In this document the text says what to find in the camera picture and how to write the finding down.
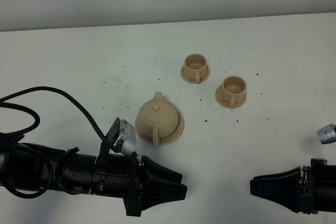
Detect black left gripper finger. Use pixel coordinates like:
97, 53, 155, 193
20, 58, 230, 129
141, 156, 183, 183
142, 179, 187, 210

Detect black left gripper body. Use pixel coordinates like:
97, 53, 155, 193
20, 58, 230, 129
90, 151, 145, 217

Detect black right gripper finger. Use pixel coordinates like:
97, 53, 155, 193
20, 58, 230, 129
250, 167, 301, 213

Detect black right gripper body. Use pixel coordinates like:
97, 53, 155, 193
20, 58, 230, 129
298, 158, 335, 214

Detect beige teapot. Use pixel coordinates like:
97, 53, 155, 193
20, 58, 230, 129
134, 91, 180, 150

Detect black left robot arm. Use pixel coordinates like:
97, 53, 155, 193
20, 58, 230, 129
1, 144, 187, 217

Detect beige teapot saucer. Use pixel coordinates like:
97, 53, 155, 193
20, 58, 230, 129
135, 111, 184, 148

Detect beige near cup saucer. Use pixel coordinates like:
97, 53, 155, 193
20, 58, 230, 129
215, 86, 247, 109

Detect beige cup saucer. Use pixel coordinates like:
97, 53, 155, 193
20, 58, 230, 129
215, 86, 247, 109
181, 66, 210, 84

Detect beige near teacup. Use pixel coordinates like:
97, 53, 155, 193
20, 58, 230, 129
221, 76, 247, 109

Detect beige teacup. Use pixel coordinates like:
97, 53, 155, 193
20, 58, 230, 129
221, 76, 247, 109
183, 54, 208, 82

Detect beige far cup saucer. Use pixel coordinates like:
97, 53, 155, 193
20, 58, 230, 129
181, 66, 210, 84

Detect beige far teacup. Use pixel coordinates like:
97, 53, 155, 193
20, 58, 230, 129
183, 54, 208, 82

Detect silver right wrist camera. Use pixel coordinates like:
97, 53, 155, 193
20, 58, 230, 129
317, 124, 336, 144

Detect black braided camera cable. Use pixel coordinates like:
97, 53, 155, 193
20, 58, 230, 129
0, 86, 111, 151

